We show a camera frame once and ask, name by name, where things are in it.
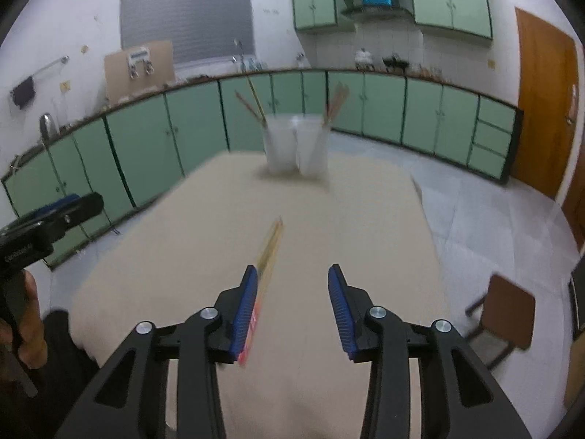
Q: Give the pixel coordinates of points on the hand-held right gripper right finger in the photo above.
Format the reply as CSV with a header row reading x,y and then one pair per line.
x,y
340,311

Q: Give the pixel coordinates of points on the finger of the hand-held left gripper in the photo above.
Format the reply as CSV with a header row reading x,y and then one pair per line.
x,y
77,212
52,206

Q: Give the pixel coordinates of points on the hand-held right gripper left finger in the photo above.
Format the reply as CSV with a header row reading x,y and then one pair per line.
x,y
244,313

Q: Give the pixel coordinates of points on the wooden chopstick red tip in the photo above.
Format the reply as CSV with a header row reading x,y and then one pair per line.
x,y
255,98
274,247
267,249
249,107
332,103
339,98

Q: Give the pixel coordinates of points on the white utensil holder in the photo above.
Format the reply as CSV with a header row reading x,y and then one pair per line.
x,y
297,151

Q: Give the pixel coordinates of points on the person's left hand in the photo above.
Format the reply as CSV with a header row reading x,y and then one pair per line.
x,y
34,329

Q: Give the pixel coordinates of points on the beige tablecloth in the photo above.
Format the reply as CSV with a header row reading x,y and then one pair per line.
x,y
320,238

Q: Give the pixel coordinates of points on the steel electric kettle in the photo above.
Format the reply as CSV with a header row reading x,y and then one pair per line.
x,y
46,125

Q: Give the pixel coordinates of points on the green base cabinets wooden top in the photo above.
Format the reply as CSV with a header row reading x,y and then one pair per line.
x,y
146,146

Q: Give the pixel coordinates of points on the dark cloth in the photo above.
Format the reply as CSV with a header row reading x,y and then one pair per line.
x,y
68,343

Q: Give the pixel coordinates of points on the dark hanging towel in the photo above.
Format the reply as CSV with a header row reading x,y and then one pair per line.
x,y
23,93

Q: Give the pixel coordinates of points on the metal towel bar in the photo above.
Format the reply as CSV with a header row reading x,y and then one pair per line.
x,y
50,66

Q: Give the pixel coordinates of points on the brown box water dispenser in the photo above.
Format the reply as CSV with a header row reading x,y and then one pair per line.
x,y
137,71

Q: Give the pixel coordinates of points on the brown wooden chair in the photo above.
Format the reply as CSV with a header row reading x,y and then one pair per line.
x,y
509,311

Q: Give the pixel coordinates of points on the metal kitchen faucet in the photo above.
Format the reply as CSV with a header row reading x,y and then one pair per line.
x,y
236,55

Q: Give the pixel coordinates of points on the grey window blind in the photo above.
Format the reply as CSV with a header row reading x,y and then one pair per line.
x,y
187,13

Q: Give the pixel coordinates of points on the white cooking pot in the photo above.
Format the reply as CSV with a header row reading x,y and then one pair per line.
x,y
363,58

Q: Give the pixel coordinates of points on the black wok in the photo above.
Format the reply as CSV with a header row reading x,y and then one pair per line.
x,y
394,63

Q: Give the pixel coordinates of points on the wooden door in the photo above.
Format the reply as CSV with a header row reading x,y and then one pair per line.
x,y
544,100

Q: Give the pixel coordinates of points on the green wall cabinets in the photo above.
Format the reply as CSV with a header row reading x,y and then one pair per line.
x,y
438,0

